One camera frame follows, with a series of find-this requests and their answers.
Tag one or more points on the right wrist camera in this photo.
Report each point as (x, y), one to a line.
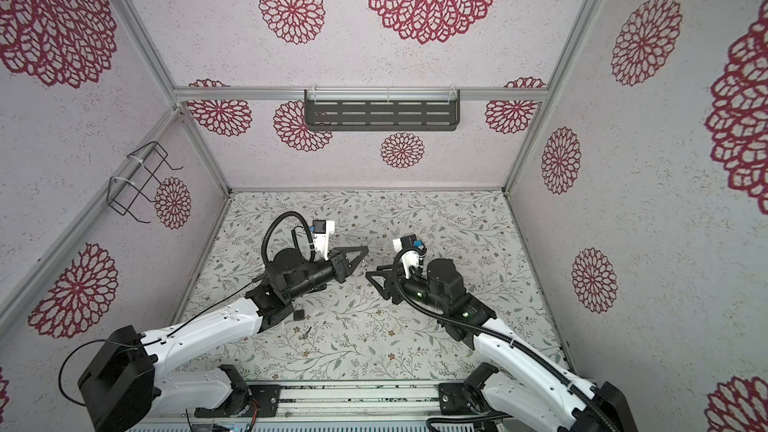
(413, 259)

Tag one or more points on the dark metal wall shelf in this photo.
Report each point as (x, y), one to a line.
(386, 112)

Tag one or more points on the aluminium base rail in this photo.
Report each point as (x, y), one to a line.
(348, 401)

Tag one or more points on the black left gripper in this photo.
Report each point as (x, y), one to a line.
(340, 264)

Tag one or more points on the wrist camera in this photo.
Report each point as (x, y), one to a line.
(322, 231)
(413, 259)

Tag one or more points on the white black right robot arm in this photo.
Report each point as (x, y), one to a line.
(515, 379)

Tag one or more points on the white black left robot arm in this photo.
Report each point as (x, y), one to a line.
(135, 375)

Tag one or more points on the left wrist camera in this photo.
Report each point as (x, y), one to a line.
(322, 231)

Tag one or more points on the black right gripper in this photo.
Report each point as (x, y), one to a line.
(392, 285)

